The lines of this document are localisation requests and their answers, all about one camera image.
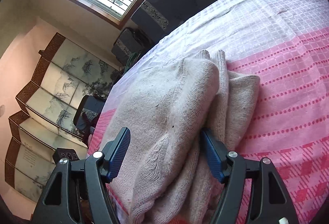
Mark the beige knit sweater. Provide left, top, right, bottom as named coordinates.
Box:
left=102, top=50, right=260, bottom=223

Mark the black chair with clothes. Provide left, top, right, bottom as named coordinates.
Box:
left=73, top=94, right=106, bottom=136

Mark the painted folding screen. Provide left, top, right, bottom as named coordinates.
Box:
left=5, top=34, right=118, bottom=202

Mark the dark armchair with patterned strip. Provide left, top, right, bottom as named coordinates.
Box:
left=111, top=27, right=154, bottom=65

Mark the black camera box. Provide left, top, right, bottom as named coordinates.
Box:
left=52, top=148, right=79, bottom=164

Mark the green cord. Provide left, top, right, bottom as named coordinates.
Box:
left=124, top=51, right=138, bottom=73

